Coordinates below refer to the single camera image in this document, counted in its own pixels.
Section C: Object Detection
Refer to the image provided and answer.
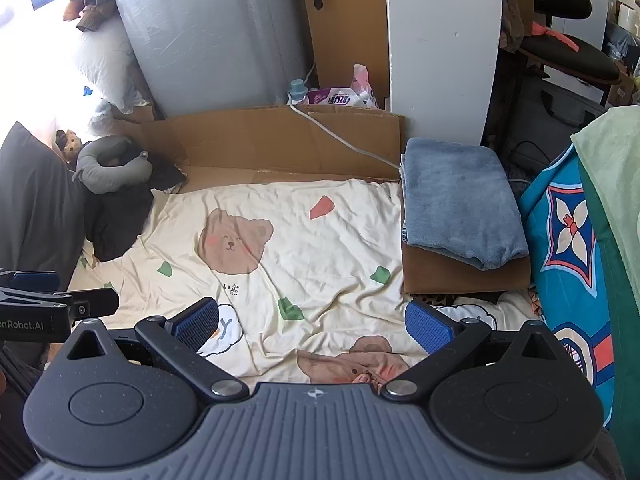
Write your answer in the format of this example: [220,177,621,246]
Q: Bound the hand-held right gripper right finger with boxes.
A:
[382,300,556,401]

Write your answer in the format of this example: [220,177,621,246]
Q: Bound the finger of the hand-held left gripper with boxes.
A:
[0,270,61,293]
[0,287,121,320]

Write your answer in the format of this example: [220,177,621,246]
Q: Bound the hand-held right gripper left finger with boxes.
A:
[65,296,251,401]

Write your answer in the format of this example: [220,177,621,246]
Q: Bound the blue denim pants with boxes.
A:
[400,137,531,271]

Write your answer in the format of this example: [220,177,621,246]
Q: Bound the brown folded garment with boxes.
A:
[401,242,532,295]

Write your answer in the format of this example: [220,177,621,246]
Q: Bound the black garment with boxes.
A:
[82,152,188,262]

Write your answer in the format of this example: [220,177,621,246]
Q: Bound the grey neck pillow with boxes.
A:
[72,135,152,195]

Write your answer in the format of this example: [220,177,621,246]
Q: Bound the cream bear-print bedsheet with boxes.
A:
[67,180,546,391]

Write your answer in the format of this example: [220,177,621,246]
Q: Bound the small brown teddy bear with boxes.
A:
[55,130,84,162]

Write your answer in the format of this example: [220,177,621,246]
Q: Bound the teal printed blanket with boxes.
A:
[517,142,616,428]

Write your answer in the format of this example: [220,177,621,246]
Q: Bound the brown cardboard box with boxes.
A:
[107,105,407,193]

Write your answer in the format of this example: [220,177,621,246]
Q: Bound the green blanket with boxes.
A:
[570,105,640,480]

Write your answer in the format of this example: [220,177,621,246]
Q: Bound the white pillow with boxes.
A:
[65,10,151,121]

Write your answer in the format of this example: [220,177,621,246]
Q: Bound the black bag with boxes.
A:
[482,55,608,196]

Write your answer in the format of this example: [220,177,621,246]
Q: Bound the purple white detergent bag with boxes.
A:
[305,62,379,110]

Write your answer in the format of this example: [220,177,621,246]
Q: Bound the black office chair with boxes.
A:
[520,0,623,86]

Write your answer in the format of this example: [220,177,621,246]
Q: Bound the tall cardboard sheet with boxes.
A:
[292,0,391,111]

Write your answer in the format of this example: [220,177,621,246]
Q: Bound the coral pink cloth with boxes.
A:
[532,21,581,52]

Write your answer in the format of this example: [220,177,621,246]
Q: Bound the white hose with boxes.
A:
[287,102,403,168]

